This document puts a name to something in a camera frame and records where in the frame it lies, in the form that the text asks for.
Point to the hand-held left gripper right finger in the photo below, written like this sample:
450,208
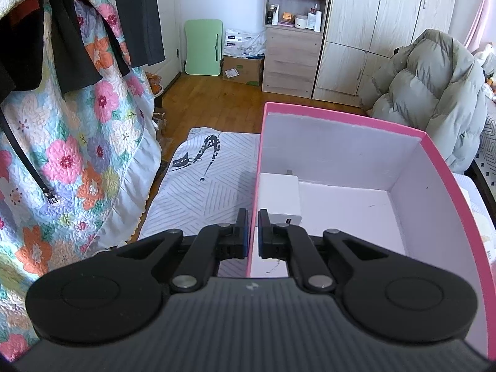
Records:
263,236

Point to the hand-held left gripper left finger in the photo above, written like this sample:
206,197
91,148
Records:
243,236

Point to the white plug adapter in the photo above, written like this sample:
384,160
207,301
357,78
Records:
277,193

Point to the pink cardboard box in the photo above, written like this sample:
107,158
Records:
348,151

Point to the white cat print sheet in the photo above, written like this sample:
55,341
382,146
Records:
201,201

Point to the brown cardboard box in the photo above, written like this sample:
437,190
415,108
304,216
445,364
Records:
242,70

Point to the bowl of oranges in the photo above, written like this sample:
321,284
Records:
155,85

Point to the wooden shelf cabinet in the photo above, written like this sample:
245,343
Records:
290,62

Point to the floral quilt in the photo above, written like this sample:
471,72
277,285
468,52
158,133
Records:
77,143

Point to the white paper packs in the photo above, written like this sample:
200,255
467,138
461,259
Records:
244,42

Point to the white jar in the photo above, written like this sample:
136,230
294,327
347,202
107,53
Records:
301,22

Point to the black bottle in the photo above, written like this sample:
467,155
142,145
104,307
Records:
270,14

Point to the white bottle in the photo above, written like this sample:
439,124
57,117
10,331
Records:
317,21

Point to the grey puffer jacket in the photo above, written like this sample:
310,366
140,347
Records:
434,93

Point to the black belt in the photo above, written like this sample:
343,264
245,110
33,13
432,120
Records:
27,162

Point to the dark grey hanging garment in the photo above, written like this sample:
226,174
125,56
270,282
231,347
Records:
137,15

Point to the light wooden wardrobe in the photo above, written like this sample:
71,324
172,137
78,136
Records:
387,19

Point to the black hanging garment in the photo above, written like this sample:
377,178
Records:
73,46

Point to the black hanging jacket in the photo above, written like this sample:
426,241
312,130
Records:
19,58

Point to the dark red garment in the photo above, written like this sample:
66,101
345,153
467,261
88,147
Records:
25,11

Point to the pink curtain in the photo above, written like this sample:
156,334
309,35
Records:
482,7

